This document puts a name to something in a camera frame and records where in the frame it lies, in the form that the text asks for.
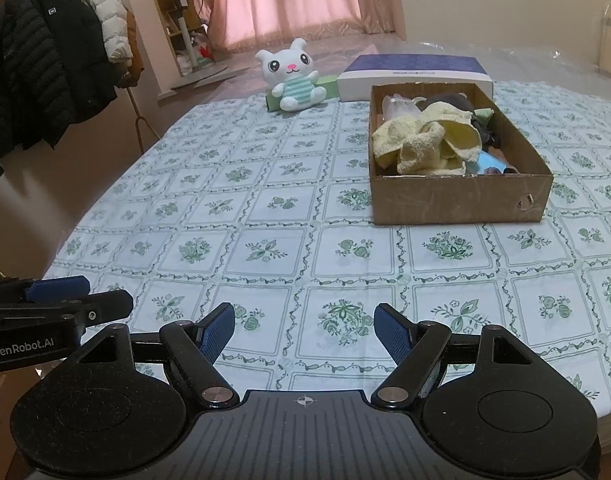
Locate purple and white flat box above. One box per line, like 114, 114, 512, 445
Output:
336, 54, 495, 103

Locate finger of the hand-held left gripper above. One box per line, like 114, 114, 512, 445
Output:
0, 288, 134, 328
0, 276, 90, 303

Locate white bunny plush toy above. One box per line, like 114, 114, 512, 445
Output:
255, 37, 321, 112

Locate green floral printed tablecloth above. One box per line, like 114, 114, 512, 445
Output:
50, 80, 611, 411

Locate gold metal clothes rack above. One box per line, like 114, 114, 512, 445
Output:
0, 0, 161, 157

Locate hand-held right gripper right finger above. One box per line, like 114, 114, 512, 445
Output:
371, 303, 533, 408

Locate black puffer jacket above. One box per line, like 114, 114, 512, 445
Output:
0, 0, 67, 192
32, 0, 122, 149

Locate black face mask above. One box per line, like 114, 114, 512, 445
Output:
418, 92, 501, 151

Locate white ruffled cloth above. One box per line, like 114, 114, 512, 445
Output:
382, 93, 422, 122

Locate blue face mask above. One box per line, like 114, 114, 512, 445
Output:
475, 151, 510, 177

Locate wooden bookshelf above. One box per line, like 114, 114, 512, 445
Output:
142, 0, 209, 75

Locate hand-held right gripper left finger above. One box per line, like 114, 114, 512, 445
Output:
78, 302, 236, 408

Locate white stand fan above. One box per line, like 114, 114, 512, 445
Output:
169, 0, 236, 92

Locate clear plastic sheet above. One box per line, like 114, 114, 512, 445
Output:
158, 35, 611, 111

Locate light green box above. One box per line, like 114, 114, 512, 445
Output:
265, 74, 339, 112

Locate brown cardboard box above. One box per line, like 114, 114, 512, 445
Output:
368, 82, 555, 227

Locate yellow towel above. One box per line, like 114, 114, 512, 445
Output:
372, 101, 485, 177

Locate white puffer jacket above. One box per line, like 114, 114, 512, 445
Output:
68, 0, 134, 64

